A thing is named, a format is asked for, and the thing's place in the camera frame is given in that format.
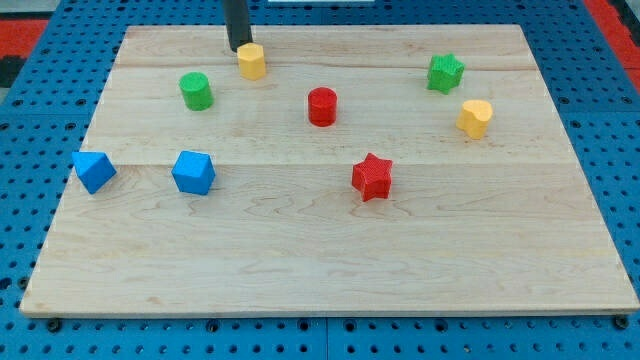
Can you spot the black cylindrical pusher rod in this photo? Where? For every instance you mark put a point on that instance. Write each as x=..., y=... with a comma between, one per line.
x=237, y=22

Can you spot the red star block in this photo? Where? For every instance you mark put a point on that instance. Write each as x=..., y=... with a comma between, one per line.
x=372, y=177

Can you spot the green star block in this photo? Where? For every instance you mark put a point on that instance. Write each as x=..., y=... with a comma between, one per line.
x=444, y=73

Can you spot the yellow heart block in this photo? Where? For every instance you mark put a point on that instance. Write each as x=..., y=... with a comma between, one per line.
x=474, y=118

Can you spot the yellow hexagon block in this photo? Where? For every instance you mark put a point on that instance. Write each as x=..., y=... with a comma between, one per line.
x=251, y=61

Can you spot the green cylinder block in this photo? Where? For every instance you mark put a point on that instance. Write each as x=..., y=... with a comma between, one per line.
x=196, y=91

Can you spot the red cylinder block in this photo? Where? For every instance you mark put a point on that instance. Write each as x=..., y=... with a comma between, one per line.
x=322, y=106

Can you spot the blue cube block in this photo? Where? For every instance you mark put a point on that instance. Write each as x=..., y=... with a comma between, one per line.
x=193, y=172

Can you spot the light wooden board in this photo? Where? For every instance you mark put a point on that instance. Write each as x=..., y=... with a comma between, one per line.
x=502, y=225

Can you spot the blue triangular block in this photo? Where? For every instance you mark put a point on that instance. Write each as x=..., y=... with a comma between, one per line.
x=94, y=169

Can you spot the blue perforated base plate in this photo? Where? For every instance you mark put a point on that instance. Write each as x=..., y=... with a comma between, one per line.
x=48, y=109

